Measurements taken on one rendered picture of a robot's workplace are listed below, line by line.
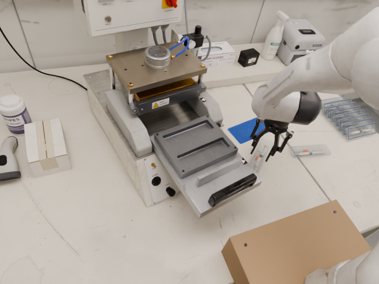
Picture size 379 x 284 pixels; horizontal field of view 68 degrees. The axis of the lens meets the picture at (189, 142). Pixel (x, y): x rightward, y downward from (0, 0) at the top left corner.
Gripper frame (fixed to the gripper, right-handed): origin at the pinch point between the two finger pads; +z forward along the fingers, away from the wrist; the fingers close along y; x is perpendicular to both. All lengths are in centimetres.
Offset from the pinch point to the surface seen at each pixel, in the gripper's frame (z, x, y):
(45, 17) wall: -16, -1, -106
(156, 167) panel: -5.0, -32.7, -26.9
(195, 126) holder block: -15.2, -18.3, -22.1
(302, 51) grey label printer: -5, 75, -6
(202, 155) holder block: -15.2, -27.2, -14.6
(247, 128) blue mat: 8.2, 16.2, -10.0
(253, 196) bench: 7.9, -15.5, 5.0
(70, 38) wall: -5, 5, -101
